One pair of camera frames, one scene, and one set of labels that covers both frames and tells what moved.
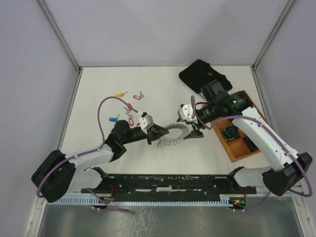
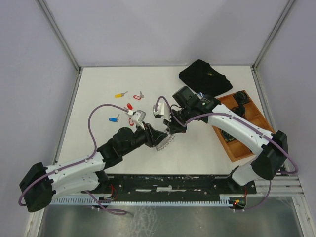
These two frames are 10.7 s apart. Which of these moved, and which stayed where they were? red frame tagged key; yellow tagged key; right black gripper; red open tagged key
Moved: right black gripper
Stayed: red open tagged key; yellow tagged key; red frame tagged key
